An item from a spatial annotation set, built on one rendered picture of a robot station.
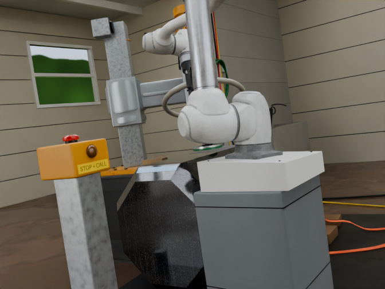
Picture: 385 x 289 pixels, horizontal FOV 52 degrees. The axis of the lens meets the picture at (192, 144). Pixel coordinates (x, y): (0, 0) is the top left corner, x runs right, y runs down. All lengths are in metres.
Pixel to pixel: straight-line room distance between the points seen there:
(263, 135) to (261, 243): 0.43
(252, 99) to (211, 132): 0.23
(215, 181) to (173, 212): 0.92
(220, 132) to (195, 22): 0.44
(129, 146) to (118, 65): 0.72
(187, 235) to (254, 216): 1.00
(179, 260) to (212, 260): 0.87
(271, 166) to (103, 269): 0.72
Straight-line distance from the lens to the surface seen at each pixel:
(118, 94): 3.48
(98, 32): 3.57
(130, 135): 3.53
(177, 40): 2.17
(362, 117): 7.46
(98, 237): 1.01
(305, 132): 6.63
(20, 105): 8.96
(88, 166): 0.96
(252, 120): 1.61
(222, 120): 1.54
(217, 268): 1.70
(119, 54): 3.59
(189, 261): 2.52
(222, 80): 2.12
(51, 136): 9.23
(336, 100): 7.56
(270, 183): 1.47
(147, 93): 3.53
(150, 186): 2.54
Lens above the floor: 1.08
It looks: 3 degrees down
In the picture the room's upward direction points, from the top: 8 degrees counter-clockwise
